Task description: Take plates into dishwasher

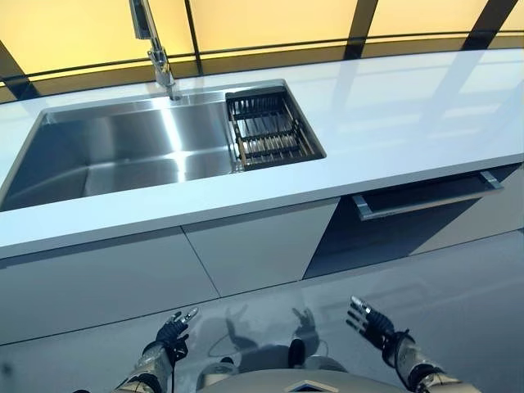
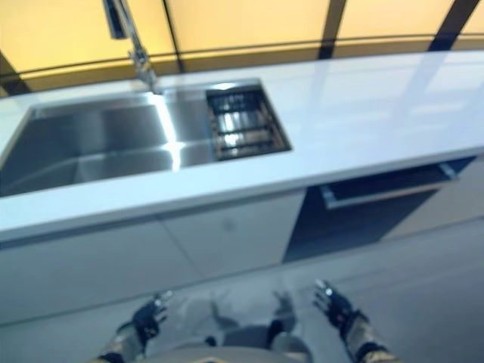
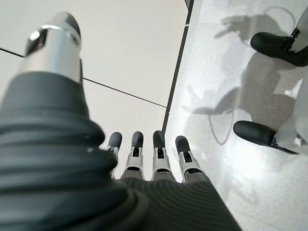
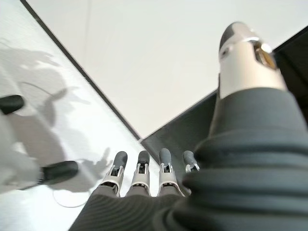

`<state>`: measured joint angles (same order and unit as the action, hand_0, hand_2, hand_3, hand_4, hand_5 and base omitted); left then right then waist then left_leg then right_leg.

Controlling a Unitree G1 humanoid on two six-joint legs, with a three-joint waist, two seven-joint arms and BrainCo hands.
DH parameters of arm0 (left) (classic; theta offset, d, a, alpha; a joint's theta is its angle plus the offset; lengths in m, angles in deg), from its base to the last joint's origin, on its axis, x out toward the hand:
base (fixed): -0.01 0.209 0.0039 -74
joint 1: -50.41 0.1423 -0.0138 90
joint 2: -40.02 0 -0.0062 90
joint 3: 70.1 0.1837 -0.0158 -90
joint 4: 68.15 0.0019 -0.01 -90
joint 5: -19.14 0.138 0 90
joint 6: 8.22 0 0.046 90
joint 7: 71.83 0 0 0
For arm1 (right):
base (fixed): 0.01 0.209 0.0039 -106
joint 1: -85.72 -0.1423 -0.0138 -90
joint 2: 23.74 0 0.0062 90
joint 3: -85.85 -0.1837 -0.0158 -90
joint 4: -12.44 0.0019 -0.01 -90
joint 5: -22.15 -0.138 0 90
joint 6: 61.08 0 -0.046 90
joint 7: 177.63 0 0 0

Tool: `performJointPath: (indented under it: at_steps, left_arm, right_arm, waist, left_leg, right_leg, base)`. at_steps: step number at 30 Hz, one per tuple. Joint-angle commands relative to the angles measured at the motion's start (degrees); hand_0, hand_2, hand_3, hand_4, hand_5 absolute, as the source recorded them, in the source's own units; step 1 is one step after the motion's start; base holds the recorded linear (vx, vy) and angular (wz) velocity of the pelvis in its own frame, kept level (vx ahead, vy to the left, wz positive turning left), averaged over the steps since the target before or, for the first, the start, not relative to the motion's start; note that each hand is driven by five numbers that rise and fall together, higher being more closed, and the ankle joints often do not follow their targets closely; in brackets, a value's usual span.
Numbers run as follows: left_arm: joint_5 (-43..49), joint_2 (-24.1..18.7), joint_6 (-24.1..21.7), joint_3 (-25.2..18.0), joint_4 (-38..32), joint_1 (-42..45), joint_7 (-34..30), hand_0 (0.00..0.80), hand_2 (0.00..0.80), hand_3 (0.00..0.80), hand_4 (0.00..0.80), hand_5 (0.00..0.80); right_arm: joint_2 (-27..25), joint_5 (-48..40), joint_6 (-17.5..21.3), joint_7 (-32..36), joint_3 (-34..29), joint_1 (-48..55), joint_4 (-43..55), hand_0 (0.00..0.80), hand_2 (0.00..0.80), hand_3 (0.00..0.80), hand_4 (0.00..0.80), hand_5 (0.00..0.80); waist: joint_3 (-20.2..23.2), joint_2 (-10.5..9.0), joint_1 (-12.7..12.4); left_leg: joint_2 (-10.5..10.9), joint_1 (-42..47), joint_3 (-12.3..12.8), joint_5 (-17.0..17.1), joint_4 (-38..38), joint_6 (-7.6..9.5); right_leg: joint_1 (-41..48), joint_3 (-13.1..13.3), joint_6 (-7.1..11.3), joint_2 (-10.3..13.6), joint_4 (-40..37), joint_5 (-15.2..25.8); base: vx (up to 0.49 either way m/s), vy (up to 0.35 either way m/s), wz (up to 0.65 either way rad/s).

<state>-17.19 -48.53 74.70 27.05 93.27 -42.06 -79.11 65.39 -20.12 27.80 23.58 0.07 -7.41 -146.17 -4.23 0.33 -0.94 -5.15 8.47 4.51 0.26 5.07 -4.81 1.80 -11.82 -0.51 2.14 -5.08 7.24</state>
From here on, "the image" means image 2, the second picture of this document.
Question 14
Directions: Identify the dark dishwasher door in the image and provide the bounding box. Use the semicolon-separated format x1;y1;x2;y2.
283;157;477;264

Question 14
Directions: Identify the black window frame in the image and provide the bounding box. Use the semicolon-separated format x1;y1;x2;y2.
0;0;484;99

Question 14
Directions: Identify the narrow white glossy cabinet door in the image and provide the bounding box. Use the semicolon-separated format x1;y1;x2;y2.
157;187;307;279

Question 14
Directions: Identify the black slatted sink drying rack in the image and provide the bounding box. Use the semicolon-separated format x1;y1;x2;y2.
205;85;294;162

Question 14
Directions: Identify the stainless steel sink basin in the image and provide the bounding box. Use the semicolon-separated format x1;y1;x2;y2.
0;77;294;197

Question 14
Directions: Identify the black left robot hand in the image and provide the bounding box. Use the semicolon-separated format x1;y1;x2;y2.
132;290;175;340

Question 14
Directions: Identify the chrome pull-down kitchen faucet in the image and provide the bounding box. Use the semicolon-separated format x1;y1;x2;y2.
101;0;163;95

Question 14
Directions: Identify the wide white glossy cabinet door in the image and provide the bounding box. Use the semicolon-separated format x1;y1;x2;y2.
0;215;201;326

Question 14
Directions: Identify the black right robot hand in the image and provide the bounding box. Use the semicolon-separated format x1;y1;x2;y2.
312;279;361;338

